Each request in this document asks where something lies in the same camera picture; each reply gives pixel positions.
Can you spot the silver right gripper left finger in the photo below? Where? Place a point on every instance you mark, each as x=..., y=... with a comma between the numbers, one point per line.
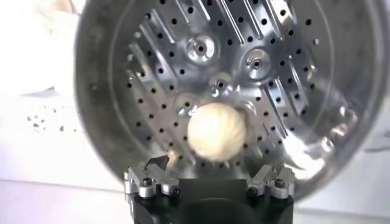
x=143, y=182

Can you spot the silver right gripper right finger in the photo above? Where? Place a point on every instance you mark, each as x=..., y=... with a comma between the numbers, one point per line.
x=281, y=182

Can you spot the white steamed baozi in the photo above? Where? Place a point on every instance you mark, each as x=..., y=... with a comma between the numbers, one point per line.
x=216, y=131

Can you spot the perforated steel steamer basket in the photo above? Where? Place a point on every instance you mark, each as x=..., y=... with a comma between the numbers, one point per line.
x=228, y=54

